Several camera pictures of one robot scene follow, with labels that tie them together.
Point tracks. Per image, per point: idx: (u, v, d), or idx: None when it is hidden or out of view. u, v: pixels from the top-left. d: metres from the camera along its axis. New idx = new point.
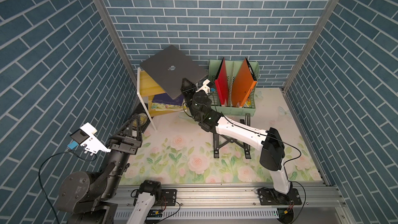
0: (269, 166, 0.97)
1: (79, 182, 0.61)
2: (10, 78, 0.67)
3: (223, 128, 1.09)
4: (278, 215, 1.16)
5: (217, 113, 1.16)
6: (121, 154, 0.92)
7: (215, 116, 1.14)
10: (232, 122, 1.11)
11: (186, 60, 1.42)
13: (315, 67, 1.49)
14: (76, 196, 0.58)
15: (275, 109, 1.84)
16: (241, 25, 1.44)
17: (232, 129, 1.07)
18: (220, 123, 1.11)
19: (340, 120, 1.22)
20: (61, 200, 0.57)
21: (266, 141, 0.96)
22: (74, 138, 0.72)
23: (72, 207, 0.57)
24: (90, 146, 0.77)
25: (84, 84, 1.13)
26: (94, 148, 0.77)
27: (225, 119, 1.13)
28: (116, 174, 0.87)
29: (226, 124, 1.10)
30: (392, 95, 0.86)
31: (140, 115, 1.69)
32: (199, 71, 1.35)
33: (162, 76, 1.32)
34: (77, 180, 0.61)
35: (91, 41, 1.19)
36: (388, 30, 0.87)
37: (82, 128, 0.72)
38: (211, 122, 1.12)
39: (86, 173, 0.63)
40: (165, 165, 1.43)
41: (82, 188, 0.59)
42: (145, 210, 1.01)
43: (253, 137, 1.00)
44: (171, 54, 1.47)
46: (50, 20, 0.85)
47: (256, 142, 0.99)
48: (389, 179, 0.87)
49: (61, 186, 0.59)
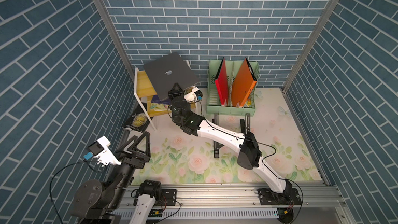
0: (244, 165, 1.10)
1: (93, 189, 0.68)
2: (10, 78, 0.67)
3: (204, 131, 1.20)
4: (278, 215, 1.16)
5: (198, 117, 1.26)
6: (129, 167, 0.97)
7: (196, 120, 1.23)
10: (213, 125, 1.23)
11: (184, 67, 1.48)
13: (315, 67, 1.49)
14: (90, 201, 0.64)
15: (275, 110, 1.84)
16: (241, 25, 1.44)
17: (212, 132, 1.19)
18: (201, 126, 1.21)
19: (340, 120, 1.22)
20: (76, 206, 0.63)
21: (243, 145, 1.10)
22: (91, 150, 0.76)
23: (85, 212, 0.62)
24: (103, 158, 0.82)
25: (84, 84, 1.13)
26: (108, 159, 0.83)
27: (205, 123, 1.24)
28: (122, 186, 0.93)
29: (208, 128, 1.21)
30: (392, 95, 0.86)
31: (140, 115, 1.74)
32: (192, 79, 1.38)
33: (157, 79, 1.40)
34: (90, 187, 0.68)
35: (91, 41, 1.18)
36: (388, 30, 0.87)
37: (100, 141, 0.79)
38: (193, 125, 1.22)
39: (98, 181, 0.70)
40: (165, 165, 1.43)
41: (95, 195, 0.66)
42: (146, 212, 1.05)
43: (232, 140, 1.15)
44: (173, 60, 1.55)
46: (50, 20, 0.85)
47: (234, 145, 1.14)
48: (389, 179, 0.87)
49: (76, 192, 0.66)
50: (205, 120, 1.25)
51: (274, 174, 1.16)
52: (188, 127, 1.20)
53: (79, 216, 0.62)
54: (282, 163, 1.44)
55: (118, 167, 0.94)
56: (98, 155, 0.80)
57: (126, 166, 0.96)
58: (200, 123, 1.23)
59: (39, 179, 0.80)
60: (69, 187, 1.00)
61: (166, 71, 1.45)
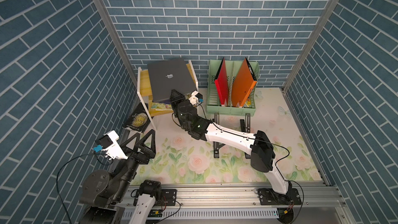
0: (259, 168, 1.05)
1: (100, 178, 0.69)
2: (10, 78, 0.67)
3: (213, 135, 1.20)
4: (278, 215, 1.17)
5: (205, 121, 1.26)
6: (133, 160, 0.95)
7: (203, 124, 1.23)
10: (221, 128, 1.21)
11: (185, 73, 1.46)
13: (315, 67, 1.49)
14: (98, 189, 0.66)
15: (275, 110, 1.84)
16: (241, 25, 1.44)
17: (222, 135, 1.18)
18: (209, 130, 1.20)
19: (340, 120, 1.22)
20: (84, 193, 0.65)
21: (256, 145, 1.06)
22: (101, 143, 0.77)
23: (93, 199, 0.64)
24: (111, 152, 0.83)
25: (84, 84, 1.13)
26: (115, 153, 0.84)
27: (213, 126, 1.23)
28: (127, 179, 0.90)
29: (215, 131, 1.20)
30: (392, 95, 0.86)
31: (140, 115, 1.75)
32: (190, 85, 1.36)
33: (156, 82, 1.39)
34: (98, 177, 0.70)
35: (91, 41, 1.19)
36: (388, 30, 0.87)
37: (109, 134, 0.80)
38: (200, 129, 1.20)
39: (106, 171, 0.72)
40: (165, 165, 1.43)
41: (103, 183, 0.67)
42: (147, 209, 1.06)
43: (242, 142, 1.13)
44: (175, 65, 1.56)
46: (50, 20, 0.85)
47: (245, 146, 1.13)
48: (389, 178, 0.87)
49: (85, 181, 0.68)
50: (212, 123, 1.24)
51: (281, 176, 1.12)
52: (196, 132, 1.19)
53: (87, 203, 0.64)
54: (283, 163, 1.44)
55: (124, 160, 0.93)
56: (107, 149, 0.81)
57: (132, 160, 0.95)
58: (208, 127, 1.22)
59: (38, 179, 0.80)
60: (69, 187, 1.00)
61: (166, 75, 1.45)
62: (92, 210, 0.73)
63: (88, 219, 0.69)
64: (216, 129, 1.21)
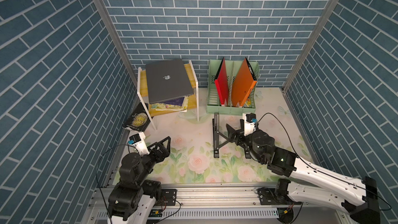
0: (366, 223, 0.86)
1: (134, 156, 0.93)
2: (10, 78, 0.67)
3: (303, 174, 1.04)
4: (278, 215, 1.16)
5: (289, 154, 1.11)
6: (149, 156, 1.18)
7: (287, 158, 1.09)
10: (314, 167, 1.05)
11: (182, 73, 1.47)
13: (315, 67, 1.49)
14: (133, 163, 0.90)
15: (275, 110, 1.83)
16: (241, 25, 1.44)
17: (317, 176, 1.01)
18: (298, 167, 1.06)
19: (340, 120, 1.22)
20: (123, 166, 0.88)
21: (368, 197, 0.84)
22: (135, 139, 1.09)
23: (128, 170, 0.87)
24: (139, 146, 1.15)
25: (84, 84, 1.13)
26: (142, 146, 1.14)
27: (302, 162, 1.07)
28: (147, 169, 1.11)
29: (307, 169, 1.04)
30: (392, 95, 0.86)
31: (140, 114, 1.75)
32: (187, 86, 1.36)
33: (155, 83, 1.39)
34: (132, 156, 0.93)
35: (91, 41, 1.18)
36: (388, 30, 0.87)
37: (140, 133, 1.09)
38: (283, 164, 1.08)
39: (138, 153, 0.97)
40: (165, 165, 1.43)
41: (137, 159, 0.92)
42: (148, 209, 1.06)
43: (349, 189, 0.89)
44: (173, 65, 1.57)
46: (50, 19, 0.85)
47: (355, 195, 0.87)
48: (389, 179, 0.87)
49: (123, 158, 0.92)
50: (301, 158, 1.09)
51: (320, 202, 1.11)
52: (278, 167, 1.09)
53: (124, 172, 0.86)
54: None
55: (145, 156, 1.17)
56: (136, 143, 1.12)
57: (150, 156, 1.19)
58: (295, 163, 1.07)
59: (39, 178, 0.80)
60: (69, 187, 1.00)
61: (165, 76, 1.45)
62: (119, 190, 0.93)
63: (117, 195, 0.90)
64: (307, 167, 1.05)
